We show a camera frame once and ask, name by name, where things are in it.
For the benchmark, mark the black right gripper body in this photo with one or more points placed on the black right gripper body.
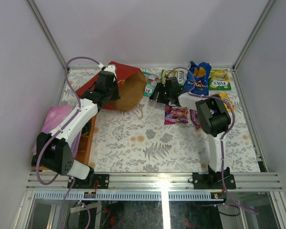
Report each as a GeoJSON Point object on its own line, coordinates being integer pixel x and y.
{"type": "Point", "coordinates": [169, 94]}

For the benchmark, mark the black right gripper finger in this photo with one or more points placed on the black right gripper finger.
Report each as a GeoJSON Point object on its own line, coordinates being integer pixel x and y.
{"type": "Point", "coordinates": [161, 98]}
{"type": "Point", "coordinates": [155, 93]}

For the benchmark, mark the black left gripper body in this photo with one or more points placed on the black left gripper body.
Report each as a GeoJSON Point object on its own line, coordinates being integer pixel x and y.
{"type": "Point", "coordinates": [113, 94]}

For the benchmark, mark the teal Fox's mint blossom bag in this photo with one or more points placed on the teal Fox's mint blossom bag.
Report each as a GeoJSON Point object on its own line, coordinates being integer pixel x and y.
{"type": "Point", "coordinates": [152, 80]}

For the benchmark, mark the red paper bag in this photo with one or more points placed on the red paper bag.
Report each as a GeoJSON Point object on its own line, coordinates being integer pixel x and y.
{"type": "Point", "coordinates": [131, 85]}

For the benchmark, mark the purple Fox's berries candy bag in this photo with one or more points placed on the purple Fox's berries candy bag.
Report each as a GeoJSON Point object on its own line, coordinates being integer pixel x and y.
{"type": "Point", "coordinates": [195, 119]}

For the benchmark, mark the blue Doritos chip bag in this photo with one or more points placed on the blue Doritos chip bag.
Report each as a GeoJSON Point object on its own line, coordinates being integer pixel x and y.
{"type": "Point", "coordinates": [197, 82]}

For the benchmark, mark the green Fox's spring tea candy bag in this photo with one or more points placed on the green Fox's spring tea candy bag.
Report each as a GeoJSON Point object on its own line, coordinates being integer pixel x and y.
{"type": "Point", "coordinates": [219, 80]}

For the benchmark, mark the small yellow snack packet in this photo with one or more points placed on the small yellow snack packet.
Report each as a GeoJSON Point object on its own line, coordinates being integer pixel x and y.
{"type": "Point", "coordinates": [226, 98]}

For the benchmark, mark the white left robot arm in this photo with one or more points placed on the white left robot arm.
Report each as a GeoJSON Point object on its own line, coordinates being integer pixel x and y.
{"type": "Point", "coordinates": [53, 150]}

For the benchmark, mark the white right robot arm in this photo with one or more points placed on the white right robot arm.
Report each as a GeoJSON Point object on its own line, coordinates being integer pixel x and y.
{"type": "Point", "coordinates": [216, 117]}

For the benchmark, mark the floral patterned table mat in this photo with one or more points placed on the floral patterned table mat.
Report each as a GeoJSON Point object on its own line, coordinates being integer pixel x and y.
{"type": "Point", "coordinates": [138, 141]}

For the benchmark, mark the wooden tray box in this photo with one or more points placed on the wooden tray box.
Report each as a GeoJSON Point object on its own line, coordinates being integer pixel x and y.
{"type": "Point", "coordinates": [85, 142]}

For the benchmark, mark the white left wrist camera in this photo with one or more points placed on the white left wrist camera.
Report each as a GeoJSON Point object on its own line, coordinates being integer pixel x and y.
{"type": "Point", "coordinates": [110, 68]}

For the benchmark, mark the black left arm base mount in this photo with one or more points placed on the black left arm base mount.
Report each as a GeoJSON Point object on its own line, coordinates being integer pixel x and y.
{"type": "Point", "coordinates": [93, 181]}

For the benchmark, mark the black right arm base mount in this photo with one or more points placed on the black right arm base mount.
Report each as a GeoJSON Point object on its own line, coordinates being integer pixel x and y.
{"type": "Point", "coordinates": [213, 180]}

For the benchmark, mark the aluminium frame rail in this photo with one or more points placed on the aluminium frame rail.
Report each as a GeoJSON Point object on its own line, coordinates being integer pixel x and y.
{"type": "Point", "coordinates": [247, 182]}

